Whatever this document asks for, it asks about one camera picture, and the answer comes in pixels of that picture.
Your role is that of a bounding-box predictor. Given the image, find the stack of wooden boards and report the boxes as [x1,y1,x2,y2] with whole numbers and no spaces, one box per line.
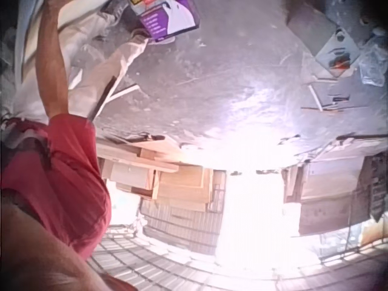
[95,132,228,215]

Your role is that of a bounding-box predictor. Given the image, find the white flat strip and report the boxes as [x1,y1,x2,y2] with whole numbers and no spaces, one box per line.
[107,84,141,102]

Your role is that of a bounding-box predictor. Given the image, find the person's legs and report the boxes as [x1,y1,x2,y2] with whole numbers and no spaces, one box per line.
[12,0,150,122]

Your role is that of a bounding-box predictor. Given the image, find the purple and white carton box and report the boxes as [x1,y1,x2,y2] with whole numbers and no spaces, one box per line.
[129,0,201,43]

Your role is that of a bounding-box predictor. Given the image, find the stack of large cartons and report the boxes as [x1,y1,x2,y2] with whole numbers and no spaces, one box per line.
[280,135,388,237]

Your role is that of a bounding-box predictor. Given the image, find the heap of flattened cardboard packaging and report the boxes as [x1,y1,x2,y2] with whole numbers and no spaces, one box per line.
[286,5,369,115]

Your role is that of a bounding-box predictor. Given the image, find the clear plastic bag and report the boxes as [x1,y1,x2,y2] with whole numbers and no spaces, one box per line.
[357,38,388,87]

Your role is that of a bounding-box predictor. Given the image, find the metal wire grid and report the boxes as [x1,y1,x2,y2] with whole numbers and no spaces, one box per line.
[86,226,388,291]

